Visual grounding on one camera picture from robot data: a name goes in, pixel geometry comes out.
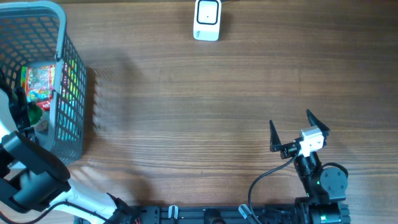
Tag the grey plastic mesh basket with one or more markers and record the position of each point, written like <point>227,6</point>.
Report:
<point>34,34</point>

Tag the white barcode scanner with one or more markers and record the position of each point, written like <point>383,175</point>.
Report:
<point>207,20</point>

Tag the colourful candy bag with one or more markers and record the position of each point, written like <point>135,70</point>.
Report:
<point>38,84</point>

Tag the green lid jar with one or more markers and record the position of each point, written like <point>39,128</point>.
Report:
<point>38,118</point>

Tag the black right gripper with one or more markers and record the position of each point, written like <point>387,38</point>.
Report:
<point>288,149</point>

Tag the black aluminium mounting rail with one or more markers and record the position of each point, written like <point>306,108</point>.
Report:
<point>217,214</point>

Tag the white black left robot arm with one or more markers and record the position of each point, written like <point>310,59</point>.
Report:
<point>32,178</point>

